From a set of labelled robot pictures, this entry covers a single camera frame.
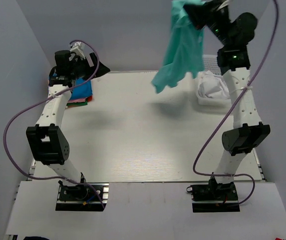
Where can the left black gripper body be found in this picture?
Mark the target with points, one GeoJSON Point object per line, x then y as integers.
{"type": "Point", "coordinates": [79, 70]}

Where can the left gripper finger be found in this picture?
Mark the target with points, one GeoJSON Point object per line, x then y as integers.
{"type": "Point", "coordinates": [94, 64]}
{"type": "Point", "coordinates": [102, 70]}

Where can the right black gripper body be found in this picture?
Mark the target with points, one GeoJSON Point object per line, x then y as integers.
{"type": "Point", "coordinates": [219, 23]}

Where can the teal t shirt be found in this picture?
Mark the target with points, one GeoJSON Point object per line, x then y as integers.
{"type": "Point", "coordinates": [184, 53]}

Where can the white t shirt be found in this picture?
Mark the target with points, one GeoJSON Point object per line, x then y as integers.
{"type": "Point", "coordinates": [212, 86]}

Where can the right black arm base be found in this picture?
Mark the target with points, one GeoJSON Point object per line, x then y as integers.
{"type": "Point", "coordinates": [214, 197]}

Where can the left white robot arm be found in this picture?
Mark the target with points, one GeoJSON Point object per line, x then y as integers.
{"type": "Point", "coordinates": [46, 139]}

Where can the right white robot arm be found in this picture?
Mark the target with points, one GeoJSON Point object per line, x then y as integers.
{"type": "Point", "coordinates": [248, 130]}

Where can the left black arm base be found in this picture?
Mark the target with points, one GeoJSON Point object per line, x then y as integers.
{"type": "Point", "coordinates": [82, 198]}

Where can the folded red t shirt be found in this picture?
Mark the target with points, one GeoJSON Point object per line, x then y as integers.
{"type": "Point", "coordinates": [90, 98]}

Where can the folded pink t shirt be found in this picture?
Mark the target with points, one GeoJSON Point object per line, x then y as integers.
{"type": "Point", "coordinates": [79, 100]}

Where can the folded green t shirt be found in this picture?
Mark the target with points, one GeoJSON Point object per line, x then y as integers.
{"type": "Point", "coordinates": [71, 105]}

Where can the white plastic basket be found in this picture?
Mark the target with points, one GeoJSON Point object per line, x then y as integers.
{"type": "Point", "coordinates": [210, 64]}

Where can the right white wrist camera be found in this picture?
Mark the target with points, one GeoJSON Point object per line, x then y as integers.
{"type": "Point", "coordinates": [224, 3]}

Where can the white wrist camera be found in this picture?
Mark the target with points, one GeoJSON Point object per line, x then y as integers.
{"type": "Point", "coordinates": [77, 48]}
{"type": "Point", "coordinates": [224, 3]}

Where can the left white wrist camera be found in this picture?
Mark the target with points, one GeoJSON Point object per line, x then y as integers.
{"type": "Point", "coordinates": [77, 48]}

